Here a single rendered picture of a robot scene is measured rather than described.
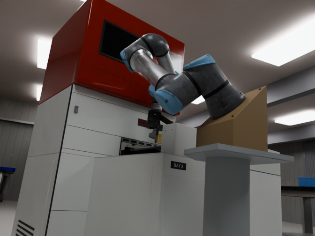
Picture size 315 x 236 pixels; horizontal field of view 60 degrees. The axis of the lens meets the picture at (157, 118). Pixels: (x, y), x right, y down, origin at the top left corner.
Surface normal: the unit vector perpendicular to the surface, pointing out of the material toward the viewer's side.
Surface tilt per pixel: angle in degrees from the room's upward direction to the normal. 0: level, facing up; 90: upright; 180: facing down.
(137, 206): 90
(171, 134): 90
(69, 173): 90
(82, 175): 90
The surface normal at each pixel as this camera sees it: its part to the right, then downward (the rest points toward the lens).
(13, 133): 0.40, -0.20
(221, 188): -0.42, -0.27
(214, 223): -0.64, -0.25
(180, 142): 0.63, -0.14
